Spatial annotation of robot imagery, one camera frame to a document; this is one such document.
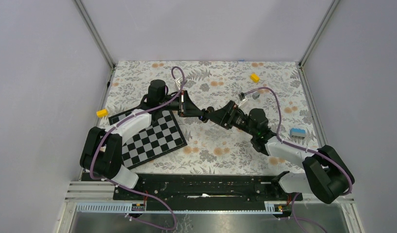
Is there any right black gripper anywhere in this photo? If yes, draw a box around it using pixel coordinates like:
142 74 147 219
205 100 257 137

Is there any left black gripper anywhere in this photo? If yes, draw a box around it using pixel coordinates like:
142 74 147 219
159 90 204 117

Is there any black earbud charging case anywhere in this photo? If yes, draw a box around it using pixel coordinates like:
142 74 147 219
198 112 208 123

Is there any black oval case lid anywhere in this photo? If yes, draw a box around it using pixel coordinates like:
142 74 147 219
206 106 215 113

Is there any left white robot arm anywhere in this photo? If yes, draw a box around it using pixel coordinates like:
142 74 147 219
80 80 205 200

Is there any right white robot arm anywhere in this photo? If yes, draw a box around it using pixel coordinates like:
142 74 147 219
204 101 355 204

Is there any floral patterned table mat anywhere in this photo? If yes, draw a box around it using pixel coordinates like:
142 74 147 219
104 61 320 175

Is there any black white checkerboard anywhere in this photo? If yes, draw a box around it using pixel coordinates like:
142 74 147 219
122 110 187 169

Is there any small grey block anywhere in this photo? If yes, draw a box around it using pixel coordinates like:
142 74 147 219
252 92 260 100

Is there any yellow block far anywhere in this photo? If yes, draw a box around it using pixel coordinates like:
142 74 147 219
250 73 260 83

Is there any yellow block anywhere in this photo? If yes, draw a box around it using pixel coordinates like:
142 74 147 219
250 73 260 83
96 109 109 118

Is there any blue white eraser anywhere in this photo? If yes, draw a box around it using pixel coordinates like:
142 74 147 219
289 128 307 138

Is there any yellow block left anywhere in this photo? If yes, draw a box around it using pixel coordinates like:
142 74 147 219
96 109 109 118

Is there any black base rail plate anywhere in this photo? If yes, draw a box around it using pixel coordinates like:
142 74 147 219
113 174 303 211

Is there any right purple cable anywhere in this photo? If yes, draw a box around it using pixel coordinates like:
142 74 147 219
238 86 353 233

